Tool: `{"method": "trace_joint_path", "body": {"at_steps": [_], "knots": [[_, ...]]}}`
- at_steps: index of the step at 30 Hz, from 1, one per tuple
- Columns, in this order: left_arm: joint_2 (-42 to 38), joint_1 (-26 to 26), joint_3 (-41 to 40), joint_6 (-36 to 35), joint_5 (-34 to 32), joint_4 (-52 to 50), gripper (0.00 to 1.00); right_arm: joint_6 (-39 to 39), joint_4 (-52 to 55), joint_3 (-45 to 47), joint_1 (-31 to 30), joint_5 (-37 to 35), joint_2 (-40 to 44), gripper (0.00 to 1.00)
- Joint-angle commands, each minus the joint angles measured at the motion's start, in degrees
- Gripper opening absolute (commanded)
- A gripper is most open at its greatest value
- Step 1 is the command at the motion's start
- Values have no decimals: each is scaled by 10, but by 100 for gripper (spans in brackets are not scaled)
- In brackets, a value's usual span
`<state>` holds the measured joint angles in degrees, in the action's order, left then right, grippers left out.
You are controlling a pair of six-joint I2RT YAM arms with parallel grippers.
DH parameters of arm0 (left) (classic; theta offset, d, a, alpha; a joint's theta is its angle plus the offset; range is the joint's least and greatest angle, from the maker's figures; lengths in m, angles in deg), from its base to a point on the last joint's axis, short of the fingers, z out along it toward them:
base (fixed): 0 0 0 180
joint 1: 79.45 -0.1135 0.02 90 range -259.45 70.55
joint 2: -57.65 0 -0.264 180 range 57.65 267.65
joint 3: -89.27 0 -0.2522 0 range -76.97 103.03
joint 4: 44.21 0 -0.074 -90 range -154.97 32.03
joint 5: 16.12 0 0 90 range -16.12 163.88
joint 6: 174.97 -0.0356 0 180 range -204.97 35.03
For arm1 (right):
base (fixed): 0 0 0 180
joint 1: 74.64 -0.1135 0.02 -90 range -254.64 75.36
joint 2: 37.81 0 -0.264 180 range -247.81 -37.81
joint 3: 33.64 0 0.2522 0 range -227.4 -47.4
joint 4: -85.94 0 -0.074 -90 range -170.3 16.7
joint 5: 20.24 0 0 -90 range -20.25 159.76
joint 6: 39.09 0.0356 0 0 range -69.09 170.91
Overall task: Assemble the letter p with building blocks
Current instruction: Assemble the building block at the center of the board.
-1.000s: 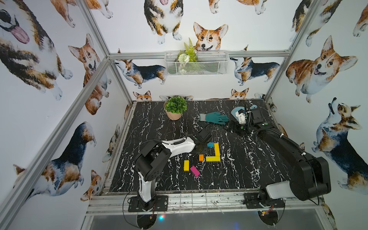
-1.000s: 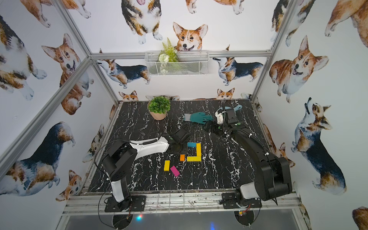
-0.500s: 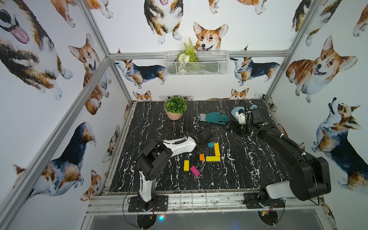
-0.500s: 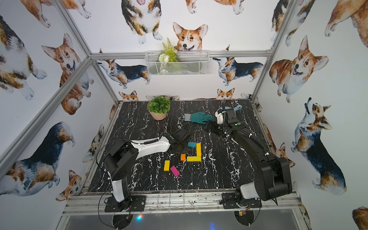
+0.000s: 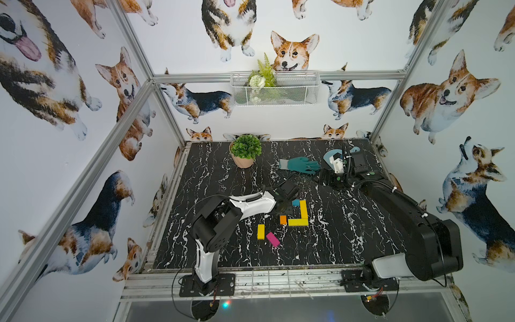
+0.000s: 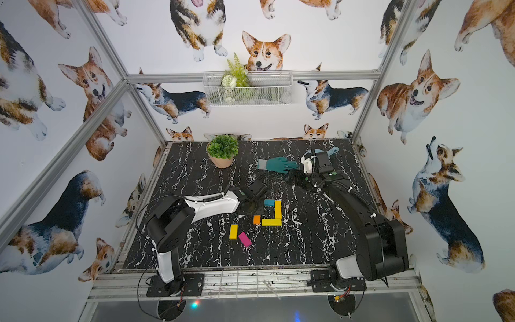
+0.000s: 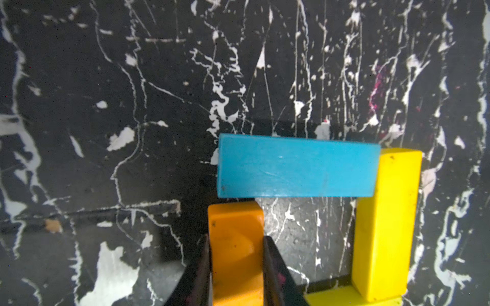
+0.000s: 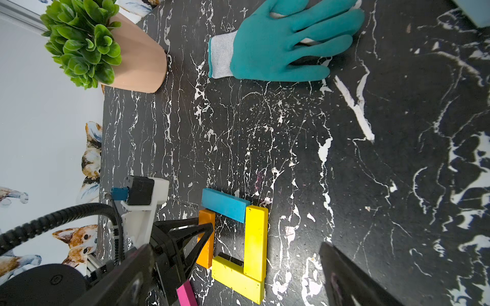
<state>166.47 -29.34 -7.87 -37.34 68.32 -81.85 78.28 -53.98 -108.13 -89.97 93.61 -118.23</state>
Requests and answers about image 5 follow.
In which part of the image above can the yellow long block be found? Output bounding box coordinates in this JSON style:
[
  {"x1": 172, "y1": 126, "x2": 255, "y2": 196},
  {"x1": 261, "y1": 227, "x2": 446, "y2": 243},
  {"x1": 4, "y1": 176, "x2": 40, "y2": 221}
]
[
  {"x1": 288, "y1": 219, "x2": 309, "y2": 227},
  {"x1": 299, "y1": 200, "x2": 308, "y2": 219}
]

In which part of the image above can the small yellow block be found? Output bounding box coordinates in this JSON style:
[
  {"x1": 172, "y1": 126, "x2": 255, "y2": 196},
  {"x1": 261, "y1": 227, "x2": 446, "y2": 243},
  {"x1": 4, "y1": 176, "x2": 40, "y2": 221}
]
[{"x1": 257, "y1": 224, "x2": 265, "y2": 240}]

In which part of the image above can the magenta block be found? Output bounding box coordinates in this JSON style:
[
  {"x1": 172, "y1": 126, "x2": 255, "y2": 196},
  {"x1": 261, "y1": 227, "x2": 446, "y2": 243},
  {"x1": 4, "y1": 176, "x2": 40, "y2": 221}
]
[{"x1": 266, "y1": 232, "x2": 280, "y2": 248}]

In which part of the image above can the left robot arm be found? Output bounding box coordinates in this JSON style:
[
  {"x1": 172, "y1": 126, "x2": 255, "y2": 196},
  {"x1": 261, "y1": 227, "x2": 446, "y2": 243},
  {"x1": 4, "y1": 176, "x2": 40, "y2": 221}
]
[{"x1": 189, "y1": 180, "x2": 300, "y2": 296}]

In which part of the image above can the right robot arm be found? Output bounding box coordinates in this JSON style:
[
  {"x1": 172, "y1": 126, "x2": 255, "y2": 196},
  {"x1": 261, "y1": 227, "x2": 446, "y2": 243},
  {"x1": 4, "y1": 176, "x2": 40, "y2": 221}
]
[{"x1": 319, "y1": 154, "x2": 464, "y2": 281}]

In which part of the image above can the light blue dustpan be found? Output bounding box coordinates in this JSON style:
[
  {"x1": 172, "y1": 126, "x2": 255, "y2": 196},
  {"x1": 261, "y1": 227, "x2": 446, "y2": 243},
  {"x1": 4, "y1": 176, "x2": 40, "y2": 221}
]
[{"x1": 323, "y1": 146, "x2": 361, "y2": 166}]

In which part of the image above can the teal rubber glove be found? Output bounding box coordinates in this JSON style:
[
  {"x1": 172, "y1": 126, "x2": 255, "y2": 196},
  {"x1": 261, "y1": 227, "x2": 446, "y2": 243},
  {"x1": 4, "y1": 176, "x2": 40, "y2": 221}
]
[{"x1": 278, "y1": 157, "x2": 321, "y2": 174}]

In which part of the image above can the green potted plant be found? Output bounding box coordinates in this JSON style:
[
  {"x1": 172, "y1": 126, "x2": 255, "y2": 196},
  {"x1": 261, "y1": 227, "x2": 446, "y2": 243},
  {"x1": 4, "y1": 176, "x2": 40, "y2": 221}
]
[{"x1": 229, "y1": 134, "x2": 262, "y2": 169}]

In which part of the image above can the fern and white flower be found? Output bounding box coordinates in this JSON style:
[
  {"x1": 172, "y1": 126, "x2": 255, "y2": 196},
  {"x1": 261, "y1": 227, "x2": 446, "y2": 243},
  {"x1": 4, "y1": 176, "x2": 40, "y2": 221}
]
[{"x1": 247, "y1": 54, "x2": 278, "y2": 104}]

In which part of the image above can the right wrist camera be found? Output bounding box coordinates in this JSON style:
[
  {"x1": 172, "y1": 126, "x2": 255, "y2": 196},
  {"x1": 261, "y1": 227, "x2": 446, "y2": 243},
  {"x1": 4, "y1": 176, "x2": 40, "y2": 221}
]
[{"x1": 329, "y1": 152, "x2": 345, "y2": 174}]

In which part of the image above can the white wire basket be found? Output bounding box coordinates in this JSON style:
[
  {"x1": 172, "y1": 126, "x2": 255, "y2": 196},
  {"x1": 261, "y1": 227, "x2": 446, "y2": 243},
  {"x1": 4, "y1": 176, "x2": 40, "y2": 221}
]
[{"x1": 230, "y1": 71, "x2": 321, "y2": 107}]

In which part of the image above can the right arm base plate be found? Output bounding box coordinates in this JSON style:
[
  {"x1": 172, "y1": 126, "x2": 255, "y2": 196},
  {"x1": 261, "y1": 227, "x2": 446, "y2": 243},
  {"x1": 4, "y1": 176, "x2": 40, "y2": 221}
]
[{"x1": 340, "y1": 269, "x2": 398, "y2": 293}]

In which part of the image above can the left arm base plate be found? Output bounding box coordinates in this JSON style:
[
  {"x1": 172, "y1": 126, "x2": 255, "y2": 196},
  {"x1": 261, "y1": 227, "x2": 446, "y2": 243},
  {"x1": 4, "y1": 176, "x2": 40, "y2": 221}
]
[{"x1": 179, "y1": 274, "x2": 236, "y2": 297}]

